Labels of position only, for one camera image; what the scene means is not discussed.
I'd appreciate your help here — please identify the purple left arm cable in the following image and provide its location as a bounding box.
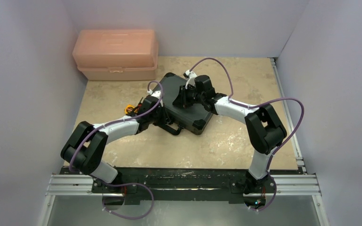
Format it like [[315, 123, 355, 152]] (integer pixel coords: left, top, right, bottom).
[[68, 80, 164, 220]]

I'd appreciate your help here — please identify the pink translucent plastic toolbox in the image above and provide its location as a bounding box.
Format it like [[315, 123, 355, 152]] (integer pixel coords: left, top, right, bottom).
[[72, 29, 158, 81]]

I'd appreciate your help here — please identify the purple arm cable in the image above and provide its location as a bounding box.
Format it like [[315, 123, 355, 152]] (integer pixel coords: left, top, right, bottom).
[[188, 57, 305, 213], [68, 80, 164, 220]]

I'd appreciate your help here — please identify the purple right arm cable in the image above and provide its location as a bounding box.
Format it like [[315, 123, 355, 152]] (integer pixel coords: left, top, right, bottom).
[[188, 57, 305, 213]]

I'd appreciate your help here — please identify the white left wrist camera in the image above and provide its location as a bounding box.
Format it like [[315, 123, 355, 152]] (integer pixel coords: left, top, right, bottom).
[[147, 89, 162, 99]]

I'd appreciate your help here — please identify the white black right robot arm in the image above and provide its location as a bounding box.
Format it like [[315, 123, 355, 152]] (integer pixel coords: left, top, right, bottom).
[[173, 70, 287, 192]]

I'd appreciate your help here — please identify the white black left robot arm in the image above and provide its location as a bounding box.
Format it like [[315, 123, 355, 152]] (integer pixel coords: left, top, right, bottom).
[[60, 91, 167, 193]]

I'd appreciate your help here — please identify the yellow tape measure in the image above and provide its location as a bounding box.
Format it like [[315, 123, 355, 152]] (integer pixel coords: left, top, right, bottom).
[[124, 105, 134, 114]]

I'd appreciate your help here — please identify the black aluminium base frame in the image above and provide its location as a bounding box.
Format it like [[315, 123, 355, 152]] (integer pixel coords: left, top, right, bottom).
[[47, 167, 320, 208]]

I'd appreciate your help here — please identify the black poker set case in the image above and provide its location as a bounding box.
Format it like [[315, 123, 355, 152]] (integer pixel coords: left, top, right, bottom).
[[159, 73, 213, 136]]

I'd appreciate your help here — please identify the red folding utility knife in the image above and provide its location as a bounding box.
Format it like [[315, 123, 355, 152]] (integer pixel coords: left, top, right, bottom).
[[133, 97, 144, 113]]

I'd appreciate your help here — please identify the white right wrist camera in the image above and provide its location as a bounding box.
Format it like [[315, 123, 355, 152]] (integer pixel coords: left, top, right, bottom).
[[183, 70, 197, 89]]

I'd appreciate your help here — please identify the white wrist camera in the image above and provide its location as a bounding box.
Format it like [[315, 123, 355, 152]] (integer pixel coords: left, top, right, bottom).
[[147, 89, 162, 99], [183, 70, 197, 89]]

